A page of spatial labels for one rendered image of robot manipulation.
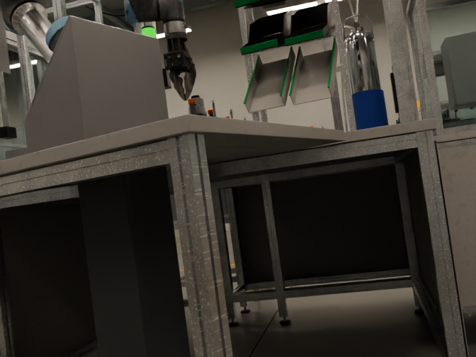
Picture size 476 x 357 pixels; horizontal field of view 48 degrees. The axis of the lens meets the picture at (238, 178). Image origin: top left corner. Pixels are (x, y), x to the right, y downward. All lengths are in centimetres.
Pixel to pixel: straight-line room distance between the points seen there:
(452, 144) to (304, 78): 75
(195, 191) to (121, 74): 51
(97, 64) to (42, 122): 18
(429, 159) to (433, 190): 8
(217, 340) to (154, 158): 33
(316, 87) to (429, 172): 47
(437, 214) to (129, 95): 88
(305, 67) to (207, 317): 118
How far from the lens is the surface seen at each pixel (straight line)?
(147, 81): 137
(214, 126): 92
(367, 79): 257
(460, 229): 230
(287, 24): 194
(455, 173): 229
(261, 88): 185
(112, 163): 102
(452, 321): 161
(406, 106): 290
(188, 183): 89
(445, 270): 159
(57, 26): 151
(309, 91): 177
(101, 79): 126
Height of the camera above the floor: 71
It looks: 2 degrees up
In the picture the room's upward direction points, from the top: 8 degrees counter-clockwise
